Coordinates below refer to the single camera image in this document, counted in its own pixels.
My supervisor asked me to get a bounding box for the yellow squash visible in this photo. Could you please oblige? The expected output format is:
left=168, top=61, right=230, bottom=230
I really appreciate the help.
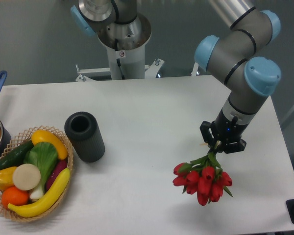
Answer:
left=31, top=130, right=68, bottom=160

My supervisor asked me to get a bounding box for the dark grey ribbed vase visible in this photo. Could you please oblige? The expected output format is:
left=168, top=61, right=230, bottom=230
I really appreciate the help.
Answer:
left=64, top=112, right=105, bottom=163

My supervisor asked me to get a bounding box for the yellow banana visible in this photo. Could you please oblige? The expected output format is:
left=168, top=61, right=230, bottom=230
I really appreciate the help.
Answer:
left=8, top=168, right=71, bottom=218

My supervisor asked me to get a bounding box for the orange fruit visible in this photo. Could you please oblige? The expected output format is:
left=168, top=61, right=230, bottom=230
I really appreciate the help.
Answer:
left=1, top=186, right=29, bottom=209

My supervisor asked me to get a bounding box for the beige round disc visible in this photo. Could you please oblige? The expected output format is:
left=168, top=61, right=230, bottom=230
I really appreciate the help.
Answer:
left=12, top=164, right=41, bottom=191

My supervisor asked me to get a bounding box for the yellow bell pepper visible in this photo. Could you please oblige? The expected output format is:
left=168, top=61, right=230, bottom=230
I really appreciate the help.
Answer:
left=0, top=166, right=17, bottom=191

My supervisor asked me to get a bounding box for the purple sweet potato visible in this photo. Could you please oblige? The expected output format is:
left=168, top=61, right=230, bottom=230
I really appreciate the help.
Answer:
left=45, top=160, right=67, bottom=191

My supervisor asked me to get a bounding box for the green cucumber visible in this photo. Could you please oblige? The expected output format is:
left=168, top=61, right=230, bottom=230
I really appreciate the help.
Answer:
left=0, top=141, right=34, bottom=170

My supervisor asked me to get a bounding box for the green leafy bok choy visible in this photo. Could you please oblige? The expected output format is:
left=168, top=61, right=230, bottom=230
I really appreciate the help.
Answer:
left=23, top=142, right=58, bottom=202

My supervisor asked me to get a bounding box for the red tulip bouquet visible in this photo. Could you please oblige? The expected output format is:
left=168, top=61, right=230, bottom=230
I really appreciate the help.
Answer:
left=172, top=147, right=233, bottom=206

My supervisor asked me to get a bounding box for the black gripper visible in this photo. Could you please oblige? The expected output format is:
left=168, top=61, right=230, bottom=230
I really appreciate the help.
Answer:
left=199, top=107, right=254, bottom=154

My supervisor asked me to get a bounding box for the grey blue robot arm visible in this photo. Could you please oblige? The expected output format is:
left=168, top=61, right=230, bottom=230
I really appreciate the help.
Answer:
left=70, top=0, right=281, bottom=153

